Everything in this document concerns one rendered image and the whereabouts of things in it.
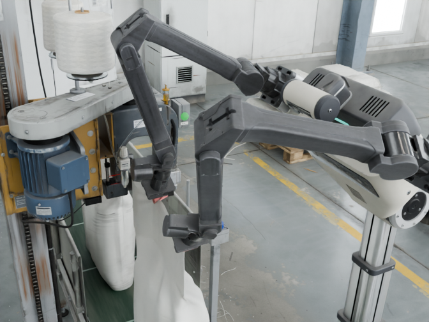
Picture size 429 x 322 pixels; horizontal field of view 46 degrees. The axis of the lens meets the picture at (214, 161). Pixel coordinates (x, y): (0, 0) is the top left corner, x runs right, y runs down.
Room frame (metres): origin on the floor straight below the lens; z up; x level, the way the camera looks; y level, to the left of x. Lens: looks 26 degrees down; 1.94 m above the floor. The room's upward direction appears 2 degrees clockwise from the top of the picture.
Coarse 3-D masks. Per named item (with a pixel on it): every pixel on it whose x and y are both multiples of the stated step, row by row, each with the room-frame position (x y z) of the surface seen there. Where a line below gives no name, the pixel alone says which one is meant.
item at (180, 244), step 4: (188, 236) 1.15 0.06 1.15; (176, 240) 1.17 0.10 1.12; (180, 240) 1.17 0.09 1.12; (184, 240) 1.16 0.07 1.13; (188, 240) 1.15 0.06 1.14; (192, 240) 1.14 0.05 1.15; (204, 240) 1.20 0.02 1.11; (208, 240) 1.20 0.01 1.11; (176, 244) 1.16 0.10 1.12; (180, 244) 1.17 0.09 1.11; (184, 244) 1.17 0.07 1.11; (188, 244) 1.16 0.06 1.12; (192, 244) 1.16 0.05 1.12; (196, 244) 1.17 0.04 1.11; (200, 244) 1.19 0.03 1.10; (204, 244) 1.19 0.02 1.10; (176, 248) 1.15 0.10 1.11; (180, 248) 1.16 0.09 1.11; (184, 248) 1.16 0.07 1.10; (188, 248) 1.17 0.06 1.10
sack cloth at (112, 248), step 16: (128, 192) 1.97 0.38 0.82; (96, 208) 1.84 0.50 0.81; (112, 208) 1.84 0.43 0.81; (128, 208) 1.87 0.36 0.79; (96, 224) 1.85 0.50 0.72; (112, 224) 1.85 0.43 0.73; (128, 224) 1.89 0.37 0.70; (96, 240) 1.86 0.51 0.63; (112, 240) 1.85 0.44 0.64; (128, 240) 1.89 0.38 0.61; (96, 256) 1.87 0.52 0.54; (112, 256) 1.84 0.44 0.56; (128, 256) 1.89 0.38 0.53; (112, 272) 1.83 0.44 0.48; (128, 272) 1.88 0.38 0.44; (112, 288) 1.83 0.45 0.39
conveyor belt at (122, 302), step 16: (80, 208) 2.53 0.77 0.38; (80, 224) 2.36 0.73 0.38; (80, 240) 2.21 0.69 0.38; (96, 272) 1.95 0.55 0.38; (96, 288) 1.84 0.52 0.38; (128, 288) 1.84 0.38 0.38; (96, 304) 1.73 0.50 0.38; (112, 304) 1.73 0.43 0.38; (128, 304) 1.74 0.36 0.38; (96, 320) 1.63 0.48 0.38; (112, 320) 1.64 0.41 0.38; (128, 320) 1.64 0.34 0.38
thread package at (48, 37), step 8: (48, 0) 1.67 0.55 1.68; (56, 0) 1.65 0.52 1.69; (64, 0) 1.66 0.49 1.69; (72, 0) 1.67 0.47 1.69; (80, 0) 1.71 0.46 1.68; (48, 8) 1.62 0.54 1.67; (56, 8) 1.61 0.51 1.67; (64, 8) 1.62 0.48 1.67; (72, 8) 1.63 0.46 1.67; (48, 16) 1.62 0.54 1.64; (48, 24) 1.62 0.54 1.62; (48, 32) 1.62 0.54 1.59; (48, 40) 1.62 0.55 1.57; (48, 48) 1.62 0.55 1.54
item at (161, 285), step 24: (144, 192) 1.54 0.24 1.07; (144, 216) 1.54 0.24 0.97; (144, 240) 1.53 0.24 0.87; (168, 240) 1.33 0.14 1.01; (144, 264) 1.44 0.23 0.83; (168, 264) 1.33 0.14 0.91; (144, 288) 1.39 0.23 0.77; (168, 288) 1.30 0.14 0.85; (192, 288) 1.32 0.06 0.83; (144, 312) 1.36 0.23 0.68; (168, 312) 1.25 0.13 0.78; (192, 312) 1.25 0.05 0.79
